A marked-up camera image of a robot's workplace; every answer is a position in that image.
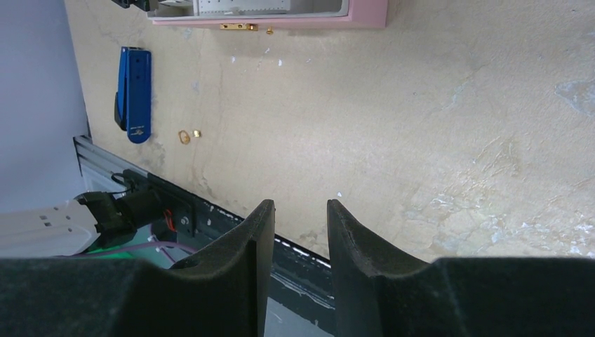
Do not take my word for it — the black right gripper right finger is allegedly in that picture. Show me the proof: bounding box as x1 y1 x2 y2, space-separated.
327 199 594 336

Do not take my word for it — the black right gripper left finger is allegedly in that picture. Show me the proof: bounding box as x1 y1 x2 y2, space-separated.
1 199 275 336

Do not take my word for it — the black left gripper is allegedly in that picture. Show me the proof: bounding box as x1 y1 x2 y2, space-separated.
112 0 159 12

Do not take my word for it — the pink jewelry box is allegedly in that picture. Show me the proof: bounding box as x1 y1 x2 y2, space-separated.
147 0 389 31

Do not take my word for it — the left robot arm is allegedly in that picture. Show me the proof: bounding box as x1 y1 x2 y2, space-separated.
1 1 164 258

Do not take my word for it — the green bin outside cell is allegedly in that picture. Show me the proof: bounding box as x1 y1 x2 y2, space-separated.
80 240 159 258

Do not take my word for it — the blue stapler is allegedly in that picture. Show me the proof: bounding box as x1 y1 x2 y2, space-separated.
114 46 152 144

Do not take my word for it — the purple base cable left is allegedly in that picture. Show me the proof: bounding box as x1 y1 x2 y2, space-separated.
60 223 201 266

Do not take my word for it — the aluminium frame rail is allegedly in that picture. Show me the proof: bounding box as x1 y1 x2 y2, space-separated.
73 136 147 192

